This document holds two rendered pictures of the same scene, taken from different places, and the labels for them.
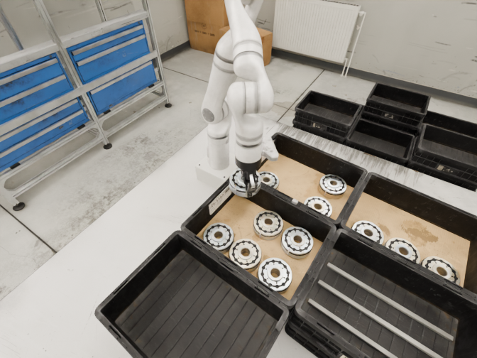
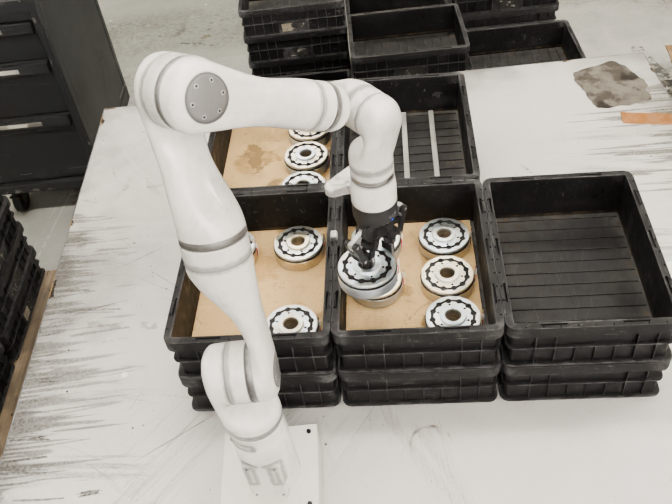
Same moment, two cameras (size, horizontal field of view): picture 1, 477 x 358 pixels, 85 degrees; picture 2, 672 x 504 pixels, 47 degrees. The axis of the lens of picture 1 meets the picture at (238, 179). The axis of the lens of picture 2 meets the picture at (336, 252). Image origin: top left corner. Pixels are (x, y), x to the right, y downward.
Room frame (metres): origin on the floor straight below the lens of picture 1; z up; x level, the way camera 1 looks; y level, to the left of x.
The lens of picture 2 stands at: (1.07, 0.77, 1.99)
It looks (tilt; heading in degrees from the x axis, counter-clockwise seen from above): 45 degrees down; 241
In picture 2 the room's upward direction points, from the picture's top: 8 degrees counter-clockwise
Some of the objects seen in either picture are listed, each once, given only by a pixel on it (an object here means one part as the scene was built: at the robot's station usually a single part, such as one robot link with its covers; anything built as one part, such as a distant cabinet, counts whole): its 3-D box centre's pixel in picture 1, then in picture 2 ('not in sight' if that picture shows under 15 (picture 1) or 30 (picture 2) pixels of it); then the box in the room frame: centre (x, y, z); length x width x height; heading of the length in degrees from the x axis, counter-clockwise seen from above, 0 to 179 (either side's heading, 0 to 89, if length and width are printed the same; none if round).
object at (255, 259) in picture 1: (245, 253); (447, 275); (0.38, -0.02, 0.86); 0.10 x 0.10 x 0.01
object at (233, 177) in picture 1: (245, 178); (366, 266); (0.57, -0.02, 1.01); 0.10 x 0.10 x 0.01
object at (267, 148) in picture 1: (255, 143); (364, 178); (0.54, -0.05, 1.18); 0.11 x 0.09 x 0.06; 102
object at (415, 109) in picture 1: (386, 122); not in sight; (1.76, -1.20, 0.37); 0.40 x 0.30 x 0.45; 58
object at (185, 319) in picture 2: (299, 182); (261, 280); (0.68, -0.24, 0.87); 0.40 x 0.30 x 0.11; 54
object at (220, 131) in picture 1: (217, 117); (242, 388); (0.87, 0.08, 1.03); 0.09 x 0.09 x 0.17; 57
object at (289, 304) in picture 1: (258, 229); (412, 255); (0.44, -0.06, 0.92); 0.40 x 0.30 x 0.02; 54
